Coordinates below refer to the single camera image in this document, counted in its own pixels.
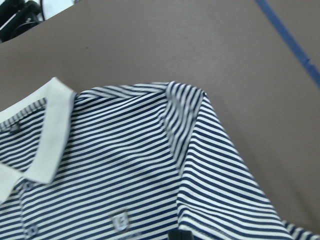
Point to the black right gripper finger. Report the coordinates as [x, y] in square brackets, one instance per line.
[180, 235]

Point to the blue white striped polo shirt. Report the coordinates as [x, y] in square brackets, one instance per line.
[129, 162]

